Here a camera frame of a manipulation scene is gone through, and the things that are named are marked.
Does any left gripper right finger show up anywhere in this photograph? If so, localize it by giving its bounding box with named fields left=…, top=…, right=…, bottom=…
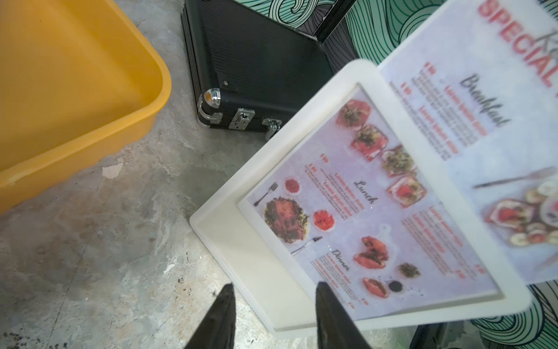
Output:
left=315, top=282, right=371, bottom=349

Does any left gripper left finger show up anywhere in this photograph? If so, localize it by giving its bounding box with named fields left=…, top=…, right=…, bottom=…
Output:
left=185, top=284, right=236, bottom=349

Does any pink dessert menu sheet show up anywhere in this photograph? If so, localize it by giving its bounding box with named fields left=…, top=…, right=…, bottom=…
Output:
left=238, top=1, right=557, bottom=320

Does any black ribbed case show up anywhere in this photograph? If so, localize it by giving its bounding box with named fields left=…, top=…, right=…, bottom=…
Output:
left=181, top=1, right=356, bottom=138

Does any yellow plastic tray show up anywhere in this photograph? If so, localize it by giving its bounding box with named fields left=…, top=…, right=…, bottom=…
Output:
left=1, top=1, right=171, bottom=211

